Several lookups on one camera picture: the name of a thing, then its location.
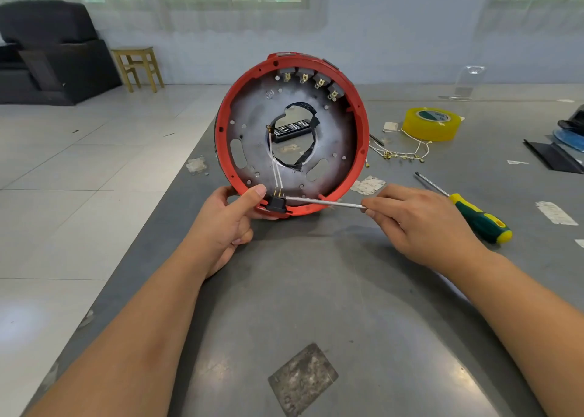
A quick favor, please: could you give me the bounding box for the person's left hand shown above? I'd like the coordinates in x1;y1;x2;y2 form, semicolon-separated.
187;184;275;279

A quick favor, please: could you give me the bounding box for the person's right hand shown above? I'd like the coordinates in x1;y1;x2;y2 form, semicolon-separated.
360;184;494;281

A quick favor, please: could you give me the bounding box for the green yellow handle screwdriver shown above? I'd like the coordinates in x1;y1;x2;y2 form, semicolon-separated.
413;171;514;245

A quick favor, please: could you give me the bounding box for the red round appliance base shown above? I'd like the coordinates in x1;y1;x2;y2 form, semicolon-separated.
214;51;370;219

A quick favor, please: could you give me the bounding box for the white wire with ring terminal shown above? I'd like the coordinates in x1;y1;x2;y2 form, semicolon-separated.
401;129;430;163
369;138;405;162

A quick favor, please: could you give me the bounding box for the teal handle screwdriver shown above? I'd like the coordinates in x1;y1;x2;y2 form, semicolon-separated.
285;195;369;211

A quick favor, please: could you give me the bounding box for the person's right forearm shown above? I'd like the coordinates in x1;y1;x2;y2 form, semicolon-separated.
461;252;584;417

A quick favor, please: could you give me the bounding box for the person's left forearm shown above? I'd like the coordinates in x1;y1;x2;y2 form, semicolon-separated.
27;248;220;417

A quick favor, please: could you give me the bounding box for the black round appliance part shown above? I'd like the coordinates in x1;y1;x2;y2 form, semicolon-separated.
558;106;584;138

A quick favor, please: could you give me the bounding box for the crumpled white tape piece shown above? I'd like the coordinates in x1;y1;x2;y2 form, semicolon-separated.
352;175;388;197

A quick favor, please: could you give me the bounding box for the yellow tape roll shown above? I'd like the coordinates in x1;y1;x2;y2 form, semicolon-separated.
402;107;464;143

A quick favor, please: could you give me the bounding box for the black remote control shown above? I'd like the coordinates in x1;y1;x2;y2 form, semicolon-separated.
271;122;316;142

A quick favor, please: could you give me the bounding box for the narrow white tape strip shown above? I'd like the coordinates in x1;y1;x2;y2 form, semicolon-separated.
535;200;580;227

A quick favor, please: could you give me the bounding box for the black flat plate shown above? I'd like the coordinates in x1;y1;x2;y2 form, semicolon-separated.
524;138;584;174

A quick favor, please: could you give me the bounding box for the small wooden stool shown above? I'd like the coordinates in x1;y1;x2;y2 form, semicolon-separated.
110;47;166;93

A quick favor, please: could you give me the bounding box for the black armchair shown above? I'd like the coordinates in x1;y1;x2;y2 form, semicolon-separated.
0;0;122;107

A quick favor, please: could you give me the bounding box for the blue ring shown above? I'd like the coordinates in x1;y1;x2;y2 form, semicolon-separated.
553;127;584;154

